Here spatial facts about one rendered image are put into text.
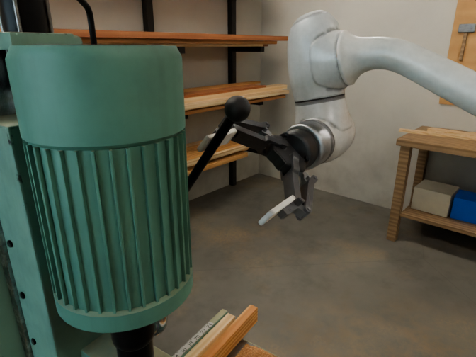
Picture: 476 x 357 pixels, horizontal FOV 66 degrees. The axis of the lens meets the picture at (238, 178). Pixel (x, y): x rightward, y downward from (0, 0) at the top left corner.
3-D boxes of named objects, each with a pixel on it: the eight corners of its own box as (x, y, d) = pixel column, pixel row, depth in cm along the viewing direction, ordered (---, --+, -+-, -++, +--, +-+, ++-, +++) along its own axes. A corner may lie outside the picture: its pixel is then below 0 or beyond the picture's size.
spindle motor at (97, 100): (118, 361, 38) (72, 44, 28) (28, 300, 47) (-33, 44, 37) (219, 278, 52) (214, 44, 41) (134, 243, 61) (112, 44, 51)
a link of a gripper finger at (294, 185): (277, 164, 64) (284, 167, 64) (282, 214, 56) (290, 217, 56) (291, 149, 61) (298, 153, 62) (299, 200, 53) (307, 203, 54)
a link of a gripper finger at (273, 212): (280, 205, 56) (284, 209, 56) (256, 222, 50) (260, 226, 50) (292, 194, 54) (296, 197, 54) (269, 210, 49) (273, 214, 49)
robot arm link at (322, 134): (282, 140, 76) (268, 146, 71) (312, 109, 70) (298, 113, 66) (312, 173, 74) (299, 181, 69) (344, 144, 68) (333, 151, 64)
